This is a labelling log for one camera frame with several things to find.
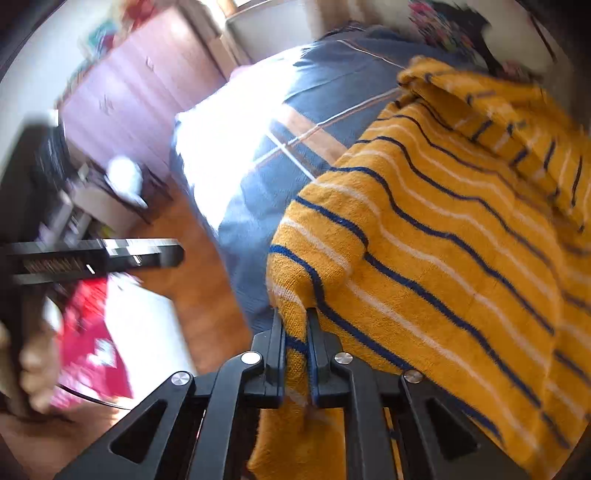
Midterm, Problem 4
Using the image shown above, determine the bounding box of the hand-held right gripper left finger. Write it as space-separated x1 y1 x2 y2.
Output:
54 308 287 480

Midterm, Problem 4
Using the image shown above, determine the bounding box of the colourful patterned cloth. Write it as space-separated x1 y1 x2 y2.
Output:
409 0 490 58

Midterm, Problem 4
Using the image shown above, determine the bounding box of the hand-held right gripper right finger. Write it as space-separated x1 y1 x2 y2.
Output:
305 308 532 480

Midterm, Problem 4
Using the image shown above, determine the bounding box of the red printed cloth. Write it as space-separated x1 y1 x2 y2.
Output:
48 274 134 409

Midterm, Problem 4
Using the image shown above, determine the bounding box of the black cable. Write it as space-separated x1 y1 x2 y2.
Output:
55 384 132 411

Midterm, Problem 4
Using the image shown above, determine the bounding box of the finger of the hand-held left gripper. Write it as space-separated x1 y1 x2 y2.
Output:
99 238 185 270

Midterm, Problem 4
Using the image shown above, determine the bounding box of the white bag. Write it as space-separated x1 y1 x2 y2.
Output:
105 156 149 209

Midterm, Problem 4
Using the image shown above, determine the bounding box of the person's left hand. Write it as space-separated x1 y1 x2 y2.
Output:
0 308 63 416

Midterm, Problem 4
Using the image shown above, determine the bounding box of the purple wooden wardrobe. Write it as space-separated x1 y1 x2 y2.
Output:
58 4 227 181

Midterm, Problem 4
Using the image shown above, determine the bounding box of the blue plaid bed sheet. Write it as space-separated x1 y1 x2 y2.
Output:
169 24 467 333

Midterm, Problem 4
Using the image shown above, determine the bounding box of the yellow striped knit sweater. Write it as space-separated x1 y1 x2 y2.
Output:
247 55 591 480

